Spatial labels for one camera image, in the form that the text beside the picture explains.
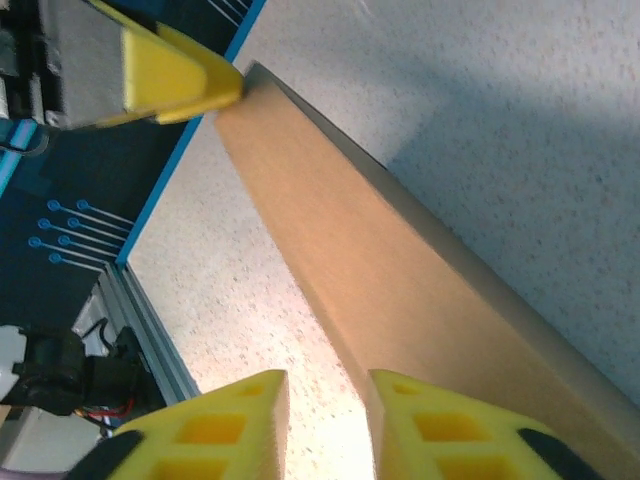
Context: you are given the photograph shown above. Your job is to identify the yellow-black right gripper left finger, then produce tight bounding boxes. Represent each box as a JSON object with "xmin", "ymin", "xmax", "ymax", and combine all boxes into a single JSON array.
[{"xmin": 74, "ymin": 368, "xmax": 292, "ymax": 480}]

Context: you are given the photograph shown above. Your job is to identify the brown cardboard paper box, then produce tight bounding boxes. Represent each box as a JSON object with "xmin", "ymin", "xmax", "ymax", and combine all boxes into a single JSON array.
[{"xmin": 213, "ymin": 58, "xmax": 640, "ymax": 480}]

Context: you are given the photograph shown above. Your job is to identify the long aluminium frame rail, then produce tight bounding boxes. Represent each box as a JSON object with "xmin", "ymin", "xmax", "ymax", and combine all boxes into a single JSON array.
[{"xmin": 97, "ymin": 259, "xmax": 201, "ymax": 406}]

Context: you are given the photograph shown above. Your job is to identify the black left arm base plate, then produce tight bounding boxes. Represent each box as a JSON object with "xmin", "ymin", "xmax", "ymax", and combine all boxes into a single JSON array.
[{"xmin": 84, "ymin": 327, "xmax": 151, "ymax": 426}]

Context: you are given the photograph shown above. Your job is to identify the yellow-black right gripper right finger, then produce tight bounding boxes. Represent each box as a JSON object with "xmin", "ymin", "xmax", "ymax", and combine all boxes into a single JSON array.
[{"xmin": 366, "ymin": 368, "xmax": 620, "ymax": 480}]

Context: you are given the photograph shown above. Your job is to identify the blue aluminium table side rail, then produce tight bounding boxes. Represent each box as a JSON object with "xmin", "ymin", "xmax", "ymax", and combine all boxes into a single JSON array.
[{"xmin": 115, "ymin": 0, "xmax": 269, "ymax": 265}]

